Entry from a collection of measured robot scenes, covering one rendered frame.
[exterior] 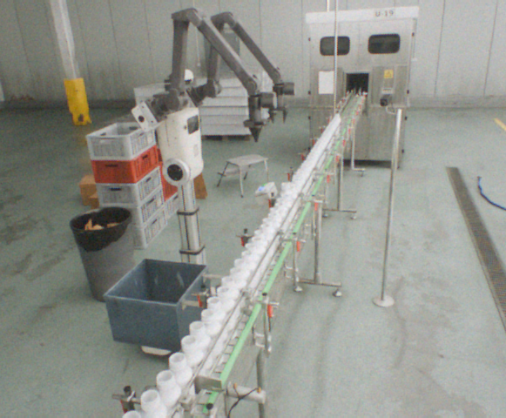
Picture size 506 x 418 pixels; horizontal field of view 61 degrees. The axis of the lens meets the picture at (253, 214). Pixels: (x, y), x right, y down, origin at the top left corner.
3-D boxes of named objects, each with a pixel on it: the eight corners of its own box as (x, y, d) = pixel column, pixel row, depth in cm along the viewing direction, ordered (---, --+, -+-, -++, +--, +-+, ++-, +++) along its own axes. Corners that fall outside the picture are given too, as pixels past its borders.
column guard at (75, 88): (84, 124, 1071) (74, 79, 1029) (70, 124, 1082) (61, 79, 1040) (93, 122, 1106) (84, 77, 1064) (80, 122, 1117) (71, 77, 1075)
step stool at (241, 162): (244, 178, 605) (242, 150, 589) (271, 189, 559) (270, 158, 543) (216, 186, 580) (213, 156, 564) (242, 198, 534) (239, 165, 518)
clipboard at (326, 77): (334, 93, 596) (334, 69, 584) (318, 94, 603) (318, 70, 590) (334, 93, 599) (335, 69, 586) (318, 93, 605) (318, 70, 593)
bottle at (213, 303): (213, 357, 124) (208, 309, 117) (204, 346, 128) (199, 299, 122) (232, 349, 126) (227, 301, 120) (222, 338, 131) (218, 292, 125)
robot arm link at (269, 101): (252, 79, 194) (246, 82, 186) (277, 78, 190) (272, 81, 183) (253, 107, 198) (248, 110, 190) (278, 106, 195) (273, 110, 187)
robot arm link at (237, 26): (227, 18, 231) (220, 18, 221) (235, 10, 228) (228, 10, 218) (279, 82, 236) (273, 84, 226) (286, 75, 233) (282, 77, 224)
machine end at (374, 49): (404, 170, 607) (418, 6, 527) (306, 166, 647) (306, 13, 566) (402, 144, 747) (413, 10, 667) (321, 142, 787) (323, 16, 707)
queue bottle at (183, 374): (174, 401, 109) (166, 349, 103) (199, 401, 109) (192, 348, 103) (170, 421, 104) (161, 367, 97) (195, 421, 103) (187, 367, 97)
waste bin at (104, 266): (124, 310, 322) (109, 232, 297) (73, 302, 335) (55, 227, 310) (153, 279, 362) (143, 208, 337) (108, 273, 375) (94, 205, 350)
